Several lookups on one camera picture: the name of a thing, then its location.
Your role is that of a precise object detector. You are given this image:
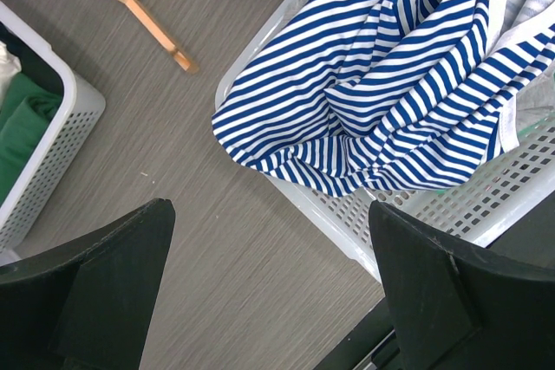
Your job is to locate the white plastic basket back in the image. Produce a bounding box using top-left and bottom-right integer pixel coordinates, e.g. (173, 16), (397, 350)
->
(1, 3), (106, 252)

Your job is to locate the dark green folded cloth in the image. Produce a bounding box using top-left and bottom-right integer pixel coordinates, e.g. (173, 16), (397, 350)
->
(1, 73), (62, 200)

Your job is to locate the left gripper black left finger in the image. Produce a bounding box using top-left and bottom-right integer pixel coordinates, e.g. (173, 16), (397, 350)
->
(1, 198), (176, 369)

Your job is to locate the white plastic basket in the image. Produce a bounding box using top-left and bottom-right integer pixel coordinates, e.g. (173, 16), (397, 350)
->
(1, 3), (106, 252)
(214, 0), (555, 284)

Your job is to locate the blue striped tank top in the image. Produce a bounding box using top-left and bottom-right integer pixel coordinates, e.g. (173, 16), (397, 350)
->
(212, 0), (554, 197)

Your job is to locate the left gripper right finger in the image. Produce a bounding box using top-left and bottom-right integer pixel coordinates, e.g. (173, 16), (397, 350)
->
(369, 201), (554, 369)

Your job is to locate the white plastic basket centre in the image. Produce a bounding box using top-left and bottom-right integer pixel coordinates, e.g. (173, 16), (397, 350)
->
(214, 0), (555, 284)

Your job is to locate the green tank top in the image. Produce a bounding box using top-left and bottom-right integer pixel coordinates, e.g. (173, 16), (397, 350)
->
(518, 114), (551, 141)

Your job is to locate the white folded cloth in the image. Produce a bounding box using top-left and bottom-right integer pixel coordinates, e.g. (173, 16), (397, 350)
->
(0, 42), (22, 103)

